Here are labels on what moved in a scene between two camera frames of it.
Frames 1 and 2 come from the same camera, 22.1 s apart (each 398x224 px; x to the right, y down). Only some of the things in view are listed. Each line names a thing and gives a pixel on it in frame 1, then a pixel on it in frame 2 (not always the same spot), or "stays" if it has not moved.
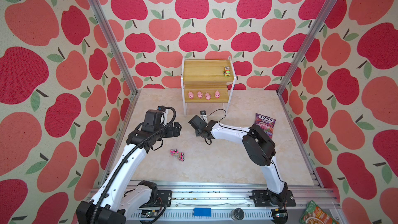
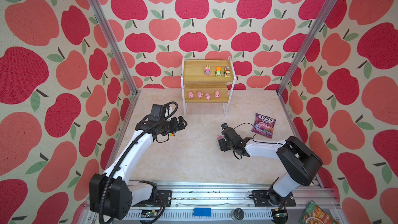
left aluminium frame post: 116,47 stays
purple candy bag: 266,123 stays
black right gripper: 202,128 -> 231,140
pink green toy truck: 181,156 -> 207,71
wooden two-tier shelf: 207,81 stays
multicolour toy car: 227,71 stays
